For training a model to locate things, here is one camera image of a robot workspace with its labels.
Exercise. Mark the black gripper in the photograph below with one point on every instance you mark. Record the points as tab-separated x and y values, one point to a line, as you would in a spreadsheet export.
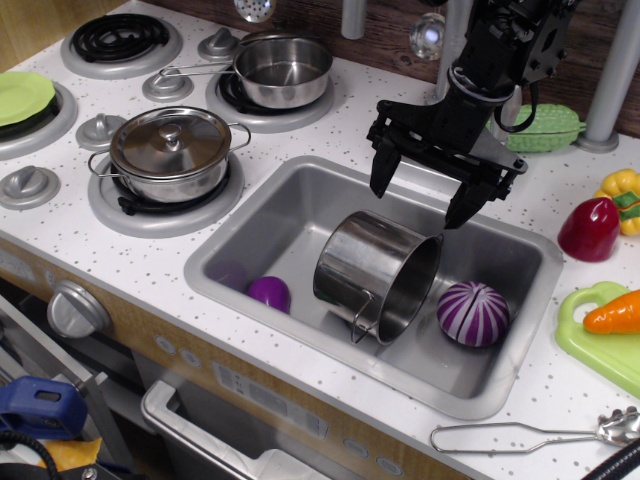
450	137

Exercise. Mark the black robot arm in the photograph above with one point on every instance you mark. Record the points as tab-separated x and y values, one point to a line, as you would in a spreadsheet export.
509	44

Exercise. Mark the tipped steel pot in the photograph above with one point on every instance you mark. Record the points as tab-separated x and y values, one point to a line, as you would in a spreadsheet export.
376	274

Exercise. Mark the grey toy sink basin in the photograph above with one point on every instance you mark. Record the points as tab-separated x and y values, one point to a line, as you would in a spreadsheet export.
314	254

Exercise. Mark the lidded steel pot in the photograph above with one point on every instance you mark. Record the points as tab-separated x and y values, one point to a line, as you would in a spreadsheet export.
173	154

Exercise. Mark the green toy bitter gourd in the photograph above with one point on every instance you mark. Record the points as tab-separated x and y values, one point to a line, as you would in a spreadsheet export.
554	127

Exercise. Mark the hanging steel ladle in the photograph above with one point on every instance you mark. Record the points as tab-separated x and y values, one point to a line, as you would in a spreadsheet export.
426	37

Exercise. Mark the purple striped toy onion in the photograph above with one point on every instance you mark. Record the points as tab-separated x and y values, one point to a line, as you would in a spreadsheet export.
473	314

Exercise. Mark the red toy pepper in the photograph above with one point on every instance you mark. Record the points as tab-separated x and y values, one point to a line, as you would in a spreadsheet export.
590	232

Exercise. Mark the purple toy eggplant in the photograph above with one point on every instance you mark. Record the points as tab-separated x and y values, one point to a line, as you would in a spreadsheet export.
271	291

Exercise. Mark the yellow toy pepper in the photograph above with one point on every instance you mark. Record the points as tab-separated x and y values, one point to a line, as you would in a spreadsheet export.
622	188

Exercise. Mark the orange toy carrot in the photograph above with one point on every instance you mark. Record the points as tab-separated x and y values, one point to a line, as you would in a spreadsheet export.
619	316

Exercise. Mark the hanging steel strainer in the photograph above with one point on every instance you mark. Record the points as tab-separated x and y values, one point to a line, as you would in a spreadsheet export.
255	11

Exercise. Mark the grey stove knob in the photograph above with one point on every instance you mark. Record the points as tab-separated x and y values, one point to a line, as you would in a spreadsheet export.
96	133
166	89
28	188
220	46

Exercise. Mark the green toy cutting board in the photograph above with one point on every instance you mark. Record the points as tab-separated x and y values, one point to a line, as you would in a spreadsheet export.
614	356

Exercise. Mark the black coil burner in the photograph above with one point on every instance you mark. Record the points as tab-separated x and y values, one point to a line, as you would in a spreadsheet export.
119	37

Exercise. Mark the grey oven knob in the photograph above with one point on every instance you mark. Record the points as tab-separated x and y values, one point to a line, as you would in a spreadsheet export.
73	312

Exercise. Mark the green toy plate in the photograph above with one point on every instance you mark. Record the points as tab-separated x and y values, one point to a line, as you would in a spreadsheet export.
23	95

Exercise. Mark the blue clamp tool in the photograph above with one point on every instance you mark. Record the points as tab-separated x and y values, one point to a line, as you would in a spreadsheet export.
42	408

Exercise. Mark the grey support post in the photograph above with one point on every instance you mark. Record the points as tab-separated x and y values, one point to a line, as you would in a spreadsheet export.
456	23
353	19

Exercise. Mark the grey faucet post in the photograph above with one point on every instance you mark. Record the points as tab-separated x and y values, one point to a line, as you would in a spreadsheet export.
599	135

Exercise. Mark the steel saucepan with handle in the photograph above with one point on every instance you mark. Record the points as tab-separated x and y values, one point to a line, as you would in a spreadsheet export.
276	73

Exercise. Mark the steel wire-handled spoon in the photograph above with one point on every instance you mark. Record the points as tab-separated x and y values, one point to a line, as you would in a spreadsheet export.
620	428

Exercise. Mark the grey oven door handle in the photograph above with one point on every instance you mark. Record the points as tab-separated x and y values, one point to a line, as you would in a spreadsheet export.
159	413

